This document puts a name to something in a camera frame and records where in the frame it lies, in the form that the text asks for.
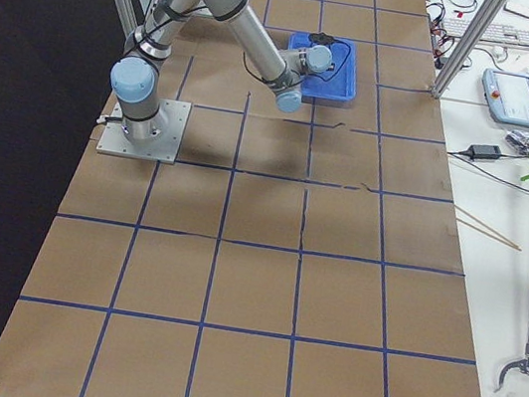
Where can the brown paper table cover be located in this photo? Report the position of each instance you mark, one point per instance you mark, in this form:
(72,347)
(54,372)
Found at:
(305,255)

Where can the blue plastic tray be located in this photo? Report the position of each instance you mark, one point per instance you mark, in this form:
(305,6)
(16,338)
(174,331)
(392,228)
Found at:
(336,87)

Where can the blue teach pendant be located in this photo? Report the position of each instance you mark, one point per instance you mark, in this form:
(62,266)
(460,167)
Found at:
(507,96)

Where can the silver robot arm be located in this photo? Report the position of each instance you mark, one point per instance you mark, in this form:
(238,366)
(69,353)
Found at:
(134,78)

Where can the aluminium frame post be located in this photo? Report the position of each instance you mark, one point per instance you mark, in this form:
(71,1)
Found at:
(484,16)

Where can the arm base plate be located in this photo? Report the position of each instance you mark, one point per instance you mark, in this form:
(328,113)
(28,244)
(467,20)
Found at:
(157,139)

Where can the wooden chopstick pair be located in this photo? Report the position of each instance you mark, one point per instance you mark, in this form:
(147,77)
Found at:
(471,221)

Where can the black power adapter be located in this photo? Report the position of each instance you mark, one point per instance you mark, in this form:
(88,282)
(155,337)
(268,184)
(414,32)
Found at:
(484,152)

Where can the white keyboard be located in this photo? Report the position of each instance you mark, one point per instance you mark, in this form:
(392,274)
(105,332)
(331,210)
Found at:
(495,34)

